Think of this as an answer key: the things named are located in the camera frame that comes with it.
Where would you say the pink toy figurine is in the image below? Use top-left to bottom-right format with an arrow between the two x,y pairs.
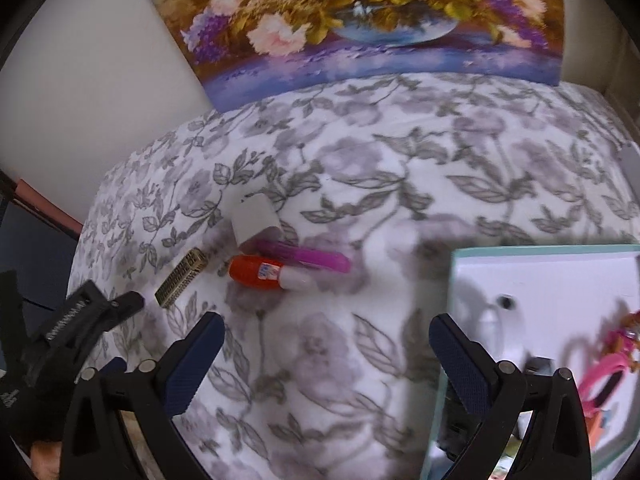
602,310 -> 640,358

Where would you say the orange and blue toy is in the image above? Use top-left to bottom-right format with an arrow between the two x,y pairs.
587,407 -> 618,453

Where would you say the white box with teal edge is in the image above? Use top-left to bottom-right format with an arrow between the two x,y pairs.
420,244 -> 640,480

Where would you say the white round device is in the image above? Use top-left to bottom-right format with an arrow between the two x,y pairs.
470,294 -> 526,361

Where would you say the person's left hand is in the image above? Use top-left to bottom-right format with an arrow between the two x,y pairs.
0,350 -> 71,443

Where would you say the grey floral blanket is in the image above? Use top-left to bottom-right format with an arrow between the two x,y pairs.
65,72 -> 640,480

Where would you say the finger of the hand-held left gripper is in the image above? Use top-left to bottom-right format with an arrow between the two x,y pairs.
107,291 -> 147,317
97,356 -> 128,378

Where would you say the dark cabinet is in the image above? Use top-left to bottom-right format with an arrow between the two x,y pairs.
0,170 -> 83,311

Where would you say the gold comb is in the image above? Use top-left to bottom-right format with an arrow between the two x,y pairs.
154,247 -> 208,307

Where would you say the floral painting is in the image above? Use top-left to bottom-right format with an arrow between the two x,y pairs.
130,0 -> 565,111

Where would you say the white small case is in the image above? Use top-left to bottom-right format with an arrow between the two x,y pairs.
231,194 -> 282,248

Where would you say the magenta pen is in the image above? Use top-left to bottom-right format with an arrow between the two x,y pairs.
256,239 -> 352,273

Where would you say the orange glue bottle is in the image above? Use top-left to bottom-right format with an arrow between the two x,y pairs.
227,254 -> 313,292

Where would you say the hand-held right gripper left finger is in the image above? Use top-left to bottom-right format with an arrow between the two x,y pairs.
60,311 -> 227,480

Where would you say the pink watch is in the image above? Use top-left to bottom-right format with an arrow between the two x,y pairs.
577,347 -> 640,418

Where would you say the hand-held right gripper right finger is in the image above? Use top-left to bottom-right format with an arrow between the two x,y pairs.
427,312 -> 593,480

